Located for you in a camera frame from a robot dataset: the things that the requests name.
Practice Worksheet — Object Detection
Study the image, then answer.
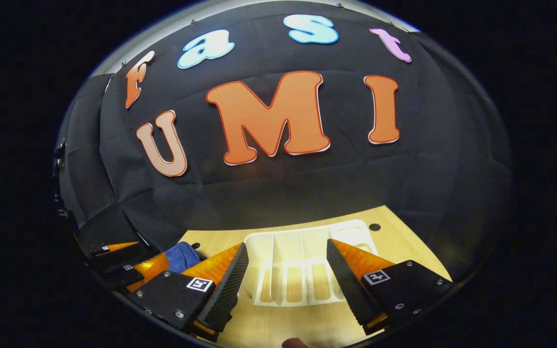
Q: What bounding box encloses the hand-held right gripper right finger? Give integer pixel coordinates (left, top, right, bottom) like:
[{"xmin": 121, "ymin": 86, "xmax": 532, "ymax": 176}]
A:
[{"xmin": 326, "ymin": 238, "xmax": 454, "ymax": 335}]

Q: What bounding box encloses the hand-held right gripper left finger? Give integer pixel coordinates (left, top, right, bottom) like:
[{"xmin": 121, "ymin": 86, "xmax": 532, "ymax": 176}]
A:
[{"xmin": 128, "ymin": 242, "xmax": 250, "ymax": 342}]

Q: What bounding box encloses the blue schoolbag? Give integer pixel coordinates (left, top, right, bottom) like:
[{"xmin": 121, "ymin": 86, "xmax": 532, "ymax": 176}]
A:
[{"xmin": 165, "ymin": 242, "xmax": 203, "ymax": 274}]

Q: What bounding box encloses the white bookshelf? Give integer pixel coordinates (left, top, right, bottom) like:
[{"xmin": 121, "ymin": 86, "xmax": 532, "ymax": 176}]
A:
[{"xmin": 240, "ymin": 219, "xmax": 379, "ymax": 308}]

